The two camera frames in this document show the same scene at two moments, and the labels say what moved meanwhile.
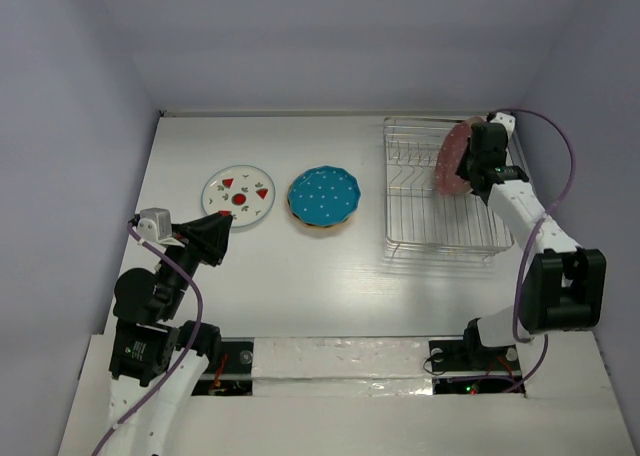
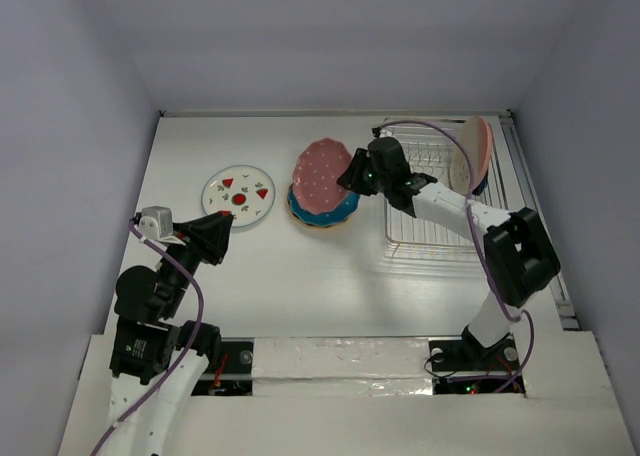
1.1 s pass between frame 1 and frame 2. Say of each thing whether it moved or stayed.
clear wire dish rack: stayed
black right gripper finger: moved
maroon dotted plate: moved
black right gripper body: moved
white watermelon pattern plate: stayed
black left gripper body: stayed
